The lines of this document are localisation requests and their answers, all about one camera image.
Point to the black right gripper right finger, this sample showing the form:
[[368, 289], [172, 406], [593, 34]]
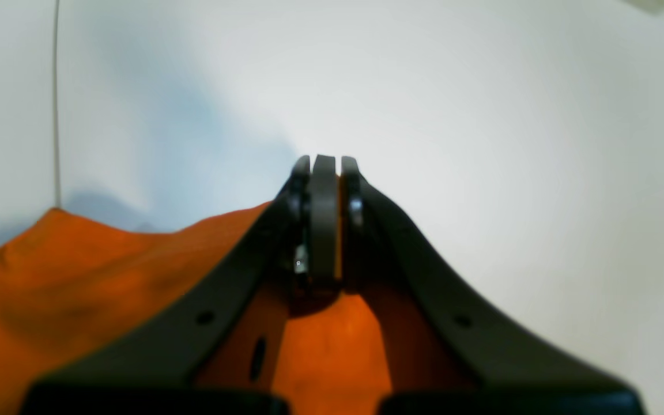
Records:
[[449, 350]]

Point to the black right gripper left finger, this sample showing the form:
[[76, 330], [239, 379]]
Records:
[[214, 350]]

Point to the orange t-shirt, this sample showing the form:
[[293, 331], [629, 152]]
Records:
[[69, 285]]

